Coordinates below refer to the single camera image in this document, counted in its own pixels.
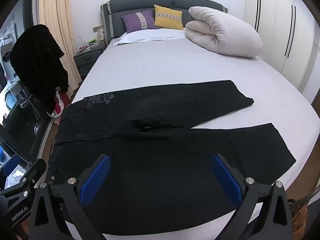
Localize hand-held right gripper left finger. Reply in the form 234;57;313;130
28;154;111;240

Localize grey nightstand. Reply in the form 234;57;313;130
73;44;107;81

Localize beige curtain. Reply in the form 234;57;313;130
37;0;81;93

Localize white pillow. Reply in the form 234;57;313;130
113;28;188;46

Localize purple cushion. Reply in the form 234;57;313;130
121;10;160;34

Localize white wire basket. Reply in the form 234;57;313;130
74;36;98;52

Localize white wardrobe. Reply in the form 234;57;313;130
244;0;320;105

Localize grey upholstered headboard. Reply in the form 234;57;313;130
100;0;229;46

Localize black hanging garment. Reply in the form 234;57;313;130
10;24;69;117

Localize yellow cushion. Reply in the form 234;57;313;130
153;4;184;30

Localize pink and white bag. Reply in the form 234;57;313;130
51;87;69;118

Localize brown bag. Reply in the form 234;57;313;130
287;199;309;235

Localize bed with white sheet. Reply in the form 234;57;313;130
49;27;320;240

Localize glass balcony door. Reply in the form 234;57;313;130
0;0;54;155

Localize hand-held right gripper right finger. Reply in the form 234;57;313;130
211;153;293;240

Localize rolled cream duvet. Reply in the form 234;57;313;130
184;6;263;58

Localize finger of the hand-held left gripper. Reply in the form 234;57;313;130
0;158;47;197

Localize black pants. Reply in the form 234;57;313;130
48;80;297;236

